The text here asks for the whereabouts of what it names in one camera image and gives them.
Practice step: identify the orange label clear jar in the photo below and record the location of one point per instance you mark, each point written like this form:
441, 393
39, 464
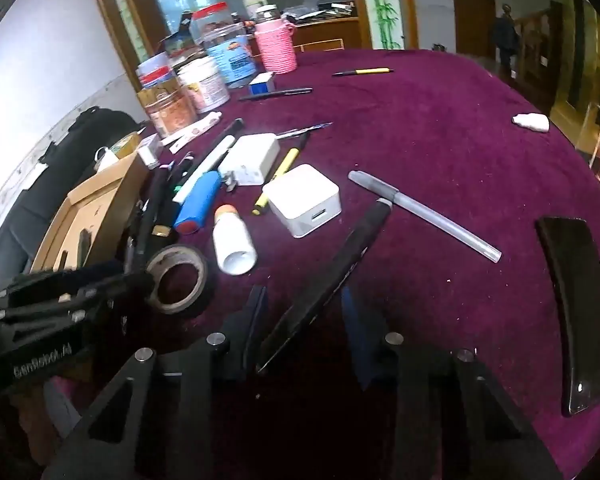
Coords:
167, 112

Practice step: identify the black glossy phone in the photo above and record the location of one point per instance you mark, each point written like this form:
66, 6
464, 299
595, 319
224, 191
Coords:
575, 310

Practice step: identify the bamboo painting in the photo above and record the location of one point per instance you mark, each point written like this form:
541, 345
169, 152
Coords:
385, 5

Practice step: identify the yellow black ballpoint pen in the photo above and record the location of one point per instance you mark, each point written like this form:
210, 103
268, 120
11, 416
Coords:
365, 71

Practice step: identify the black leather chair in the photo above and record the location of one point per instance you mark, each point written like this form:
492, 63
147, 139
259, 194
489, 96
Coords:
30, 210

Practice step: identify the small white lump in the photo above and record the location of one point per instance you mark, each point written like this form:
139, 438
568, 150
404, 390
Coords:
530, 122

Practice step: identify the blue transparent pen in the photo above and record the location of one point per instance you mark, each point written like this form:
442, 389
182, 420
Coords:
305, 129

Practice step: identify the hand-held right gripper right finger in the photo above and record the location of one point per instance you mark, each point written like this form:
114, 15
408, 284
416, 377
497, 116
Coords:
362, 350

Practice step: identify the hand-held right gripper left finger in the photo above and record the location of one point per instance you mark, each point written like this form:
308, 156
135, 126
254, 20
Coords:
256, 325

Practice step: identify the blue white small box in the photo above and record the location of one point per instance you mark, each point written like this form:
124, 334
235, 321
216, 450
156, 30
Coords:
261, 82

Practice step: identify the blue label plastic jar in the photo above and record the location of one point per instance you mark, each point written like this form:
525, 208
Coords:
230, 57

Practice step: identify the wooden door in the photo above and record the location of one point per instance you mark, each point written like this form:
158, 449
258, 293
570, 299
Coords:
472, 5

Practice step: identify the yellow black marker pen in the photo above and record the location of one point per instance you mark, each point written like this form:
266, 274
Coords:
282, 170

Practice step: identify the white paper bag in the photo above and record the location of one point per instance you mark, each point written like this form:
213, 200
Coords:
107, 160

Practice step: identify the brown packing tape roll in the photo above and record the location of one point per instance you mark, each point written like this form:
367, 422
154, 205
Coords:
125, 142

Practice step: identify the white flat charger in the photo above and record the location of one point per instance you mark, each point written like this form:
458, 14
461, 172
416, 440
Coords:
252, 157

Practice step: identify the blue battery pack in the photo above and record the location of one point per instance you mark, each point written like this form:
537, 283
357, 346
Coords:
197, 202

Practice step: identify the black fountain pen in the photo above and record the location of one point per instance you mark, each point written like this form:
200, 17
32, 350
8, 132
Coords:
275, 94

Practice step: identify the white kettle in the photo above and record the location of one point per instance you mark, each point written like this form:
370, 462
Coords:
255, 2

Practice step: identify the white jar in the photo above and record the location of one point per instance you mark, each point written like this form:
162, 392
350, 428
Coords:
205, 85

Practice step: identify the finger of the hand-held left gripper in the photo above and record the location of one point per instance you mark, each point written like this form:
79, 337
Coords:
80, 300
65, 280

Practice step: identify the white pen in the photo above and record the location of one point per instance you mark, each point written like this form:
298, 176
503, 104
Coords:
205, 170

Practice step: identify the red lid clear jar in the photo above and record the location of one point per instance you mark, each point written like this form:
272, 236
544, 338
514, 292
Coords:
210, 20

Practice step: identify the cardboard box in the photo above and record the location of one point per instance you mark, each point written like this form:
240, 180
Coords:
105, 195

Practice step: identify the wooden cabinet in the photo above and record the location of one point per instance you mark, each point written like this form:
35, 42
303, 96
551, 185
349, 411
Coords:
330, 32

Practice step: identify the red lid patterned jar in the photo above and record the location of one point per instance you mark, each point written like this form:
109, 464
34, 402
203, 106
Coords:
155, 70

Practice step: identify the purple tablecloth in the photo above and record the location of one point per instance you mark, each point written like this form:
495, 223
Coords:
455, 160

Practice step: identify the long black marker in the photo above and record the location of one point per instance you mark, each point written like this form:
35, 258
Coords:
330, 270

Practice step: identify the white bottle orange cap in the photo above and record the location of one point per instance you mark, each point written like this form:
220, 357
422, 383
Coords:
232, 242

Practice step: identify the white square charger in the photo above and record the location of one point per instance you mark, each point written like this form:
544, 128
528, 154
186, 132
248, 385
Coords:
300, 195

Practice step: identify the black tape roll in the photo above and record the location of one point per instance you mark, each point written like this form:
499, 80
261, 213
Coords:
180, 251

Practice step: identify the pink knitted bottle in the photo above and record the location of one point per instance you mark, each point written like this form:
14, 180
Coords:
276, 45

